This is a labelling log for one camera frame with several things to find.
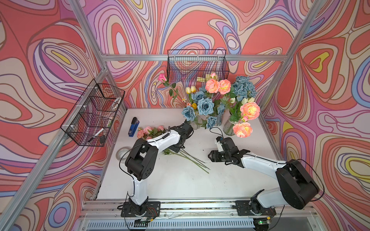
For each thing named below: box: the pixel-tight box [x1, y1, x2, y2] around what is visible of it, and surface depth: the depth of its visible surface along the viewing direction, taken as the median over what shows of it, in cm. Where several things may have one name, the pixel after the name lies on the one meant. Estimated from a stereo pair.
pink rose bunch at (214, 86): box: [205, 72, 232, 95], surface depth 72 cm
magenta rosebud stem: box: [158, 73, 183, 101], surface depth 88 cm
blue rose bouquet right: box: [232, 75, 258, 102], surface depth 82 cm
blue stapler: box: [128, 116, 140, 138], surface depth 107 cm
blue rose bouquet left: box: [181, 86, 226, 130], surface depth 78 cm
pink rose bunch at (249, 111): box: [232, 102, 261, 139], surface depth 59 cm
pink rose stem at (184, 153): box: [160, 148, 212, 175], surface depth 93 cm
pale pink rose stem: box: [143, 126, 159, 137], surface depth 98 cm
